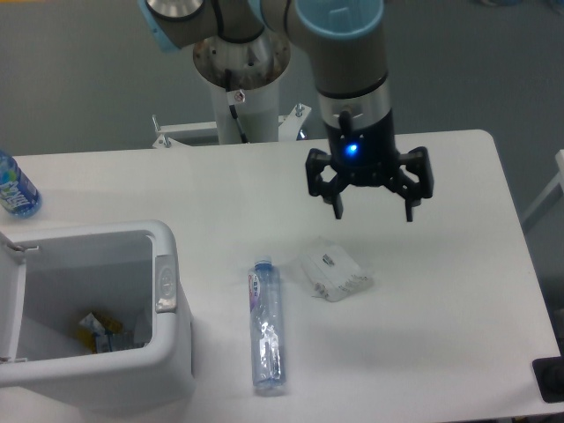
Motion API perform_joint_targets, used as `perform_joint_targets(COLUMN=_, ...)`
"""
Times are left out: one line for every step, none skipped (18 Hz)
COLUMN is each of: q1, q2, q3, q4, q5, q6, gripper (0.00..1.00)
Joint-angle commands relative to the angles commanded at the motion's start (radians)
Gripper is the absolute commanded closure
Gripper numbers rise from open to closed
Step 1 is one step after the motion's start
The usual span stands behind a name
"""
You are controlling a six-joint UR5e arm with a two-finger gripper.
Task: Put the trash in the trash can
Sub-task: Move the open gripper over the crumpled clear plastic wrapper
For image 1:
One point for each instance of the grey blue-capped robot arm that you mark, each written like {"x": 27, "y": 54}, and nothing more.
{"x": 344, "y": 42}

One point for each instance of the yellow trash in can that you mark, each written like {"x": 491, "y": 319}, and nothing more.
{"x": 101, "y": 333}

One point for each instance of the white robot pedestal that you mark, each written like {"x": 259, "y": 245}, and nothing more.
{"x": 243, "y": 79}

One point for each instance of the white pedestal foot bracket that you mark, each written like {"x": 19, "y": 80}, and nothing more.
{"x": 230, "y": 132}

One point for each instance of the blue labelled water bottle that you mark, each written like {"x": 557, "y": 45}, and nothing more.
{"x": 19, "y": 197}

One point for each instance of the black clamp at table edge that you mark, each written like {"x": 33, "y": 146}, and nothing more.
{"x": 549, "y": 376}

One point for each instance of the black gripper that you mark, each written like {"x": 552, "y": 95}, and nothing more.
{"x": 368, "y": 157}

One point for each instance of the white frame at right edge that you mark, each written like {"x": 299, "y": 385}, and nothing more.
{"x": 546, "y": 199}

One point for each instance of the white trash can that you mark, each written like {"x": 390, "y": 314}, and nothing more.
{"x": 52, "y": 279}

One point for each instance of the white plastic wrapper bag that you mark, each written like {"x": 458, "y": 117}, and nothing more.
{"x": 332, "y": 272}

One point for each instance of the crushed clear plastic bottle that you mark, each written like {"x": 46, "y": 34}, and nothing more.
{"x": 267, "y": 335}

